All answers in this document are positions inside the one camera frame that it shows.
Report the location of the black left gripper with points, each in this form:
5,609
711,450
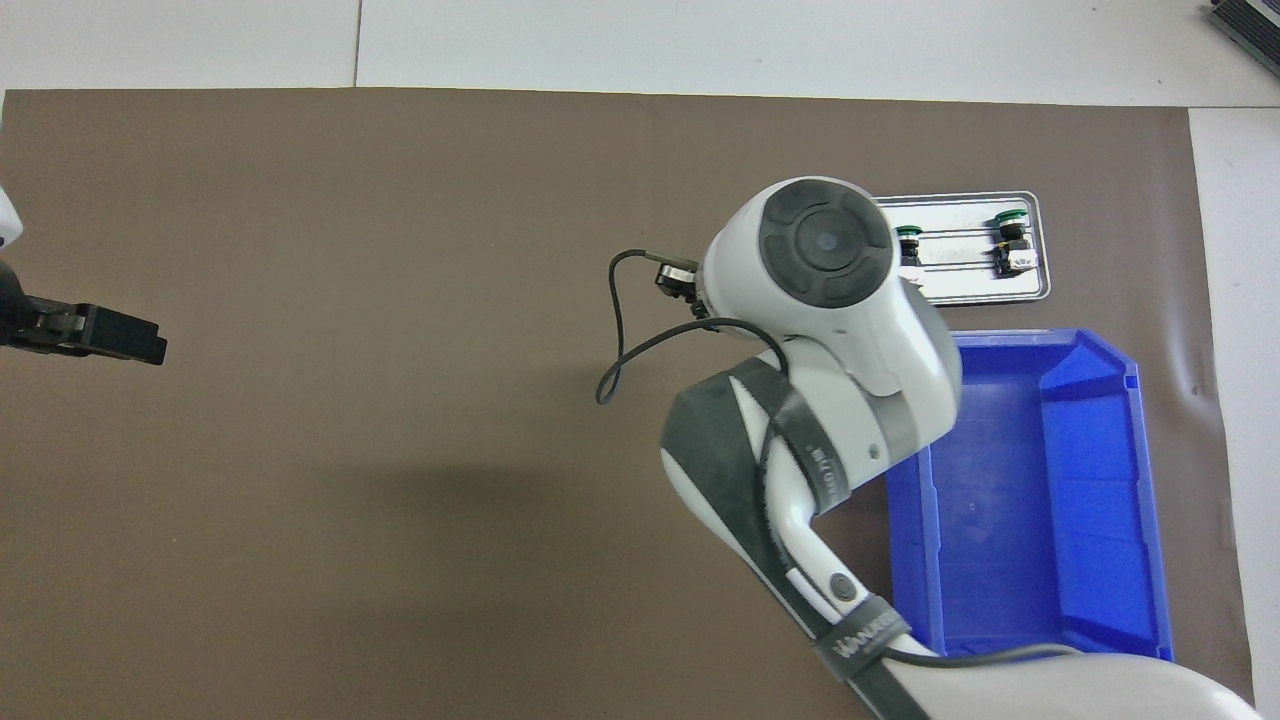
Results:
15,320

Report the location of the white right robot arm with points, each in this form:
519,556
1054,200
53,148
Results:
850,340

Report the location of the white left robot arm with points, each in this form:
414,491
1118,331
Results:
6,220

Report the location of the brown table mat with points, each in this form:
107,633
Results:
350,400

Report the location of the grey metal tray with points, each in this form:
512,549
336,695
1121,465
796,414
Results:
975,285

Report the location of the blue plastic storage bin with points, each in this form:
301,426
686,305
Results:
1060,500

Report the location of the grey ribbed device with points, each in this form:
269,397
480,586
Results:
1250,20

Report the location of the green push button switch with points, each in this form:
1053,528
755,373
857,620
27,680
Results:
909,245
1012,240

